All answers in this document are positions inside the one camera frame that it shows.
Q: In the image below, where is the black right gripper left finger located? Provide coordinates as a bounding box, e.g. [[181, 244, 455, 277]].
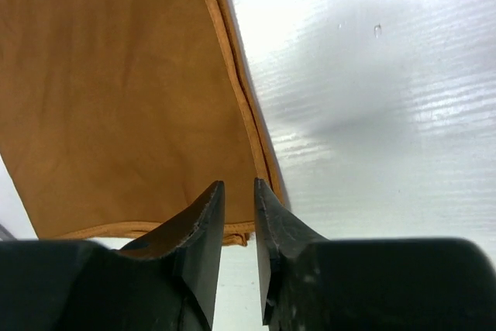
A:
[[1, 181, 225, 330]]

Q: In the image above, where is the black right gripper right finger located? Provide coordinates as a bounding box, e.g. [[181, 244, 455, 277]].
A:
[[254, 178, 495, 330]]

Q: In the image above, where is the orange brown cloth napkin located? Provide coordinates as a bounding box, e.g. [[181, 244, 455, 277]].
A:
[[1, 0, 282, 246]]

